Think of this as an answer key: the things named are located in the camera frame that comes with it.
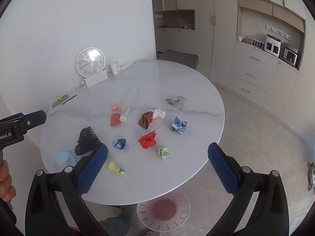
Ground white tissue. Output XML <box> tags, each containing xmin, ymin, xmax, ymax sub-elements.
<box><xmin>152</xmin><ymin>108</ymin><xmax>166</xmax><ymax>119</ymax></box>

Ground red paper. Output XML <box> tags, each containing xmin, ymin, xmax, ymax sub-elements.
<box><xmin>138</xmin><ymin>131</ymin><xmax>157</xmax><ymax>149</ymax></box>

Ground green white paper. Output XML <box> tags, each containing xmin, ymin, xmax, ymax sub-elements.
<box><xmin>158</xmin><ymin>147</ymin><xmax>171</xmax><ymax>159</ymax></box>

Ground white mug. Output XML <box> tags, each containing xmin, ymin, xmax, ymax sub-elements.
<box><xmin>109</xmin><ymin>61</ymin><xmax>121</xmax><ymax>75</ymax></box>

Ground light blue tissue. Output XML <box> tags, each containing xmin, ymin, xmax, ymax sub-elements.
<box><xmin>55</xmin><ymin>150</ymin><xmax>80</xmax><ymax>167</ymax></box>

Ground white appliance on counter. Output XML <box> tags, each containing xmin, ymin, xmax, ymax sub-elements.
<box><xmin>264</xmin><ymin>34</ymin><xmax>281</xmax><ymax>58</ymax></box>

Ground beige drawer cabinet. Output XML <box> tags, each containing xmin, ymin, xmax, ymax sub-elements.
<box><xmin>227</xmin><ymin>41</ymin><xmax>298</xmax><ymax>117</ymax></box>

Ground orange-red paper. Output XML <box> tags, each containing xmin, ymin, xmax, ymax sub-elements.
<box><xmin>110</xmin><ymin>113</ymin><xmax>121</xmax><ymax>126</ymax></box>

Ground white card box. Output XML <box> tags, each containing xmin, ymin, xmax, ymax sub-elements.
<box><xmin>84</xmin><ymin>70</ymin><xmax>108</xmax><ymax>88</ymax></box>

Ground spice jar rack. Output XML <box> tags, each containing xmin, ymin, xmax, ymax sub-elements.
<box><xmin>249</xmin><ymin>37</ymin><xmax>264</xmax><ymax>50</ymax></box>

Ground brown cardboard piece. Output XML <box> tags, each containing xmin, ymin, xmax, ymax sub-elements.
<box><xmin>138</xmin><ymin>111</ymin><xmax>153</xmax><ymax>129</ymax></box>

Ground silver toaster oven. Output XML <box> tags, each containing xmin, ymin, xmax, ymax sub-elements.
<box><xmin>283</xmin><ymin>43</ymin><xmax>298</xmax><ymax>67</ymax></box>

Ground pink paper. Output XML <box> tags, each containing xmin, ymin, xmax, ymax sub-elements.
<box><xmin>110</xmin><ymin>103</ymin><xmax>122</xmax><ymax>110</ymax></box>

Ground white slotted trash bin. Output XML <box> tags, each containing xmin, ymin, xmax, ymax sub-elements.
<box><xmin>137</xmin><ymin>190</ymin><xmax>191</xmax><ymax>233</ymax></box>

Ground yellow paper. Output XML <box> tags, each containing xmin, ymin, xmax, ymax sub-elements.
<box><xmin>108</xmin><ymin>160</ymin><xmax>127</xmax><ymax>175</ymax></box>

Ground clear plastic bottle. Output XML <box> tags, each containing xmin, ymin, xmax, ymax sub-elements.
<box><xmin>120</xmin><ymin>88</ymin><xmax>140</xmax><ymax>123</ymax></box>

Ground blue printed paper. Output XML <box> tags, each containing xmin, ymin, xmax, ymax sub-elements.
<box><xmin>171</xmin><ymin>117</ymin><xmax>187</xmax><ymax>135</ymax></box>

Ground grey chair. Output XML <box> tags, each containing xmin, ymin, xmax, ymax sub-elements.
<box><xmin>158</xmin><ymin>50</ymin><xmax>199</xmax><ymax>70</ymax></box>

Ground round white wall clock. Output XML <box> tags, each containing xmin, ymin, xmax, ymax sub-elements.
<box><xmin>75</xmin><ymin>47</ymin><xmax>106</xmax><ymax>78</ymax></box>

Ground person's green trouser legs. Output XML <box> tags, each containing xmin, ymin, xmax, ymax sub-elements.
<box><xmin>98</xmin><ymin>206</ymin><xmax>134</xmax><ymax>236</ymax></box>

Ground person's left hand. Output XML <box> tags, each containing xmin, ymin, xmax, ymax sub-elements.
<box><xmin>0</xmin><ymin>160</ymin><xmax>16</xmax><ymax>202</ymax></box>

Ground clear plastic snack wrapper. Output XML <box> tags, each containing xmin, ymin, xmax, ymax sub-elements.
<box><xmin>165</xmin><ymin>96</ymin><xmax>191</xmax><ymax>110</ymax></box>

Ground white remote on table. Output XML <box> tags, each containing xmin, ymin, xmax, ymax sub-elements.
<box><xmin>120</xmin><ymin>62</ymin><xmax>133</xmax><ymax>71</ymax></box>

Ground black foam mesh net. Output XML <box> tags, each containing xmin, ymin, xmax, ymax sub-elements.
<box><xmin>74</xmin><ymin>127</ymin><xmax>100</xmax><ymax>156</ymax></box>

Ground white paper with clips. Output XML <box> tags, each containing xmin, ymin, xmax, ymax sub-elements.
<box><xmin>47</xmin><ymin>88</ymin><xmax>77</xmax><ymax>116</ymax></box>

